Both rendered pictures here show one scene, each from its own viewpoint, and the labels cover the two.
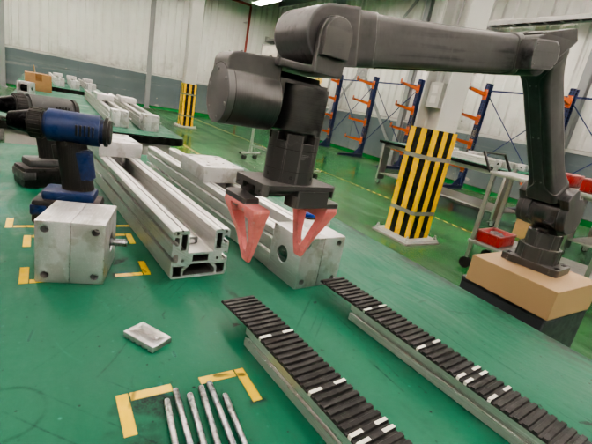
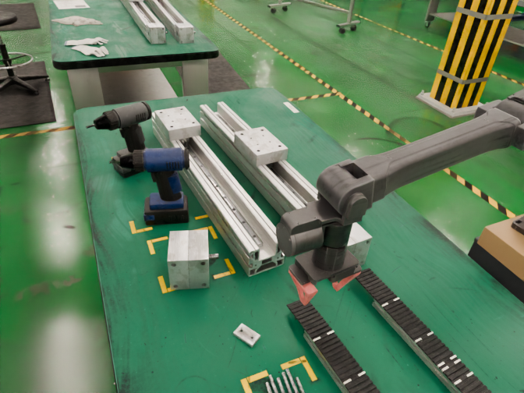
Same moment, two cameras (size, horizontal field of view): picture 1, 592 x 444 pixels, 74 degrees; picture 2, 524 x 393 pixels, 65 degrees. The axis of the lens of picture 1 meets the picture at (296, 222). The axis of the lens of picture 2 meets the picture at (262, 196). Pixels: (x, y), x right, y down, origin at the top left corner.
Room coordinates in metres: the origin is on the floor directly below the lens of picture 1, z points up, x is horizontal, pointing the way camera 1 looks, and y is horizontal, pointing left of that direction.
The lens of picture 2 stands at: (-0.10, 0.07, 1.53)
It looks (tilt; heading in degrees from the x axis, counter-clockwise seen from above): 36 degrees down; 8
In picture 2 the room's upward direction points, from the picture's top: 4 degrees clockwise
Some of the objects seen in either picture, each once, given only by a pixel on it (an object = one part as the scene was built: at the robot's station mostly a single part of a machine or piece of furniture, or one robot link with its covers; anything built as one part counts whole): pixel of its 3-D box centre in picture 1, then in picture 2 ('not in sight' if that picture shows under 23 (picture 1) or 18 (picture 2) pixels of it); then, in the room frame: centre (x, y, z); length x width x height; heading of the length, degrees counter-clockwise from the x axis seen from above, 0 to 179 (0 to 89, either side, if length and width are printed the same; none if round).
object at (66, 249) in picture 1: (87, 241); (194, 259); (0.56, 0.31, 0.83); 0.11 x 0.10 x 0.10; 108
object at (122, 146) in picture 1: (114, 149); (177, 126); (1.11, 0.56, 0.87); 0.16 x 0.11 x 0.07; 39
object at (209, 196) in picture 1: (208, 190); (259, 162); (1.04, 0.25, 0.82); 0.80 x 0.10 x 0.09; 39
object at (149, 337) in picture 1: (147, 336); (246, 334); (0.42, 0.15, 0.78); 0.05 x 0.03 x 0.01; 65
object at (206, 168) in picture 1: (210, 173); (260, 149); (1.04, 0.25, 0.87); 0.16 x 0.11 x 0.07; 39
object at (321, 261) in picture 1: (310, 252); (345, 244); (0.70, -0.04, 0.83); 0.12 x 0.09 x 0.10; 129
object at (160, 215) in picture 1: (136, 188); (205, 175); (0.92, 0.40, 0.82); 0.80 x 0.10 x 0.09; 39
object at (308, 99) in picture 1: (295, 108); (331, 227); (0.45, 0.02, 1.08); 0.07 x 0.06 x 0.07; 126
